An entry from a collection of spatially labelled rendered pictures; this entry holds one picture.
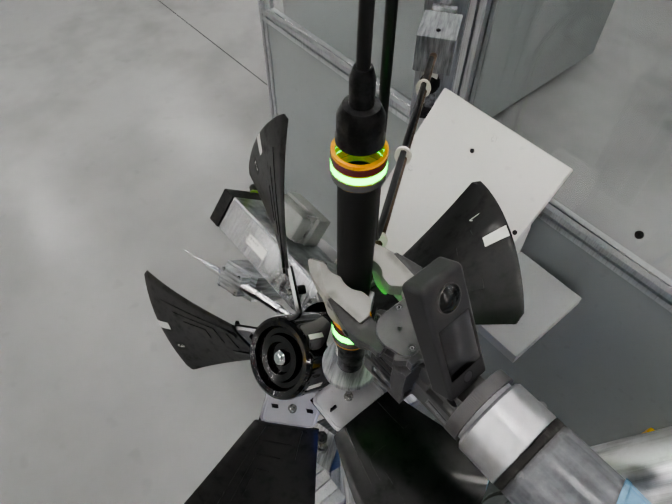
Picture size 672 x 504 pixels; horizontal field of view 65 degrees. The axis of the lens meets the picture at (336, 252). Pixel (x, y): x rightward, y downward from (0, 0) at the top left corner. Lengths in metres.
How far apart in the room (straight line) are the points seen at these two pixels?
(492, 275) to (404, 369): 0.20
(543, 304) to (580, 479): 0.91
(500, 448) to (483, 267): 0.26
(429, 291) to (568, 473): 0.17
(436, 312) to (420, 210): 0.56
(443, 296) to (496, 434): 0.12
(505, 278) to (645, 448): 0.21
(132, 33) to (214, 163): 1.44
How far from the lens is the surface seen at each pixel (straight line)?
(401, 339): 0.47
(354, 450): 0.76
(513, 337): 1.26
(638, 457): 0.58
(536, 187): 0.88
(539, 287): 1.36
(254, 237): 1.03
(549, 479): 0.45
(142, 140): 3.12
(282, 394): 0.78
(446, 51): 1.02
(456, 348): 0.44
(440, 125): 0.96
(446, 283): 0.41
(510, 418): 0.45
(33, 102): 3.65
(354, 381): 0.68
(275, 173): 0.80
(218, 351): 1.00
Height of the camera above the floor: 1.92
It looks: 52 degrees down
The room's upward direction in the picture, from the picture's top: straight up
